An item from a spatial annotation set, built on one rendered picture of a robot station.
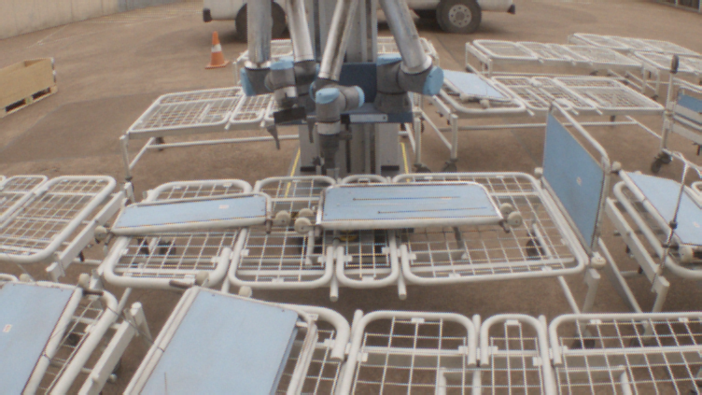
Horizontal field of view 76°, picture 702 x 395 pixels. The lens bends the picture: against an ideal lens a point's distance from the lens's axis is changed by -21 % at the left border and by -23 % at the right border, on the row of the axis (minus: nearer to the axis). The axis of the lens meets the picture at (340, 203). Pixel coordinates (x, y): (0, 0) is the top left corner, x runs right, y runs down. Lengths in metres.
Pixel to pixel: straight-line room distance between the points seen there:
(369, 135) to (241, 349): 1.65
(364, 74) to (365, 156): 0.47
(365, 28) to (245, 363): 1.81
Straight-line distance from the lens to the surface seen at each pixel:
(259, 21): 2.55
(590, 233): 2.21
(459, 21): 9.64
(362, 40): 2.82
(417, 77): 2.54
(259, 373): 1.56
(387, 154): 3.17
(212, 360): 1.59
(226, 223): 2.33
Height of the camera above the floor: 1.63
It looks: 27 degrees down
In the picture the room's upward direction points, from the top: 2 degrees counter-clockwise
